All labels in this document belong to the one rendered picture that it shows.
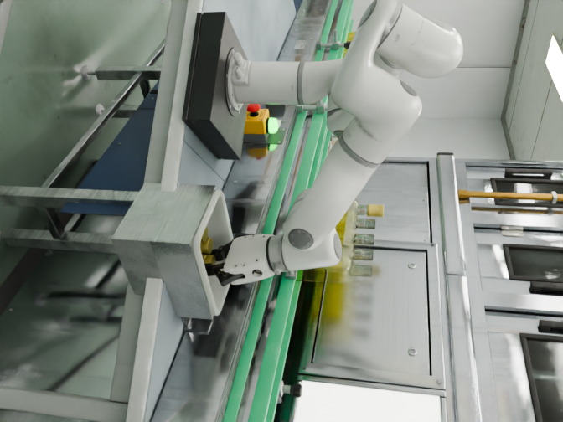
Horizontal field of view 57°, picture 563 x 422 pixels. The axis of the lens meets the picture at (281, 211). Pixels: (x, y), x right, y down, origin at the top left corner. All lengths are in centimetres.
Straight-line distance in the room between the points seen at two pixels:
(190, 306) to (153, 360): 13
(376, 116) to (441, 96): 695
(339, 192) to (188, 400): 50
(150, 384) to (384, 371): 54
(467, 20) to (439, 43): 645
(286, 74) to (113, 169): 64
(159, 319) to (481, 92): 705
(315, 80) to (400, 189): 75
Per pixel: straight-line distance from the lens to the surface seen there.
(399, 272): 149
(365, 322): 137
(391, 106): 83
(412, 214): 172
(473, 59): 758
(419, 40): 89
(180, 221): 100
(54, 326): 161
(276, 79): 117
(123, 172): 155
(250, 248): 106
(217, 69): 113
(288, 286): 123
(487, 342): 141
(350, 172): 88
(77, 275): 171
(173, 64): 125
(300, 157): 146
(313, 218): 89
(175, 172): 109
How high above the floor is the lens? 117
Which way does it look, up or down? 11 degrees down
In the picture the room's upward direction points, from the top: 93 degrees clockwise
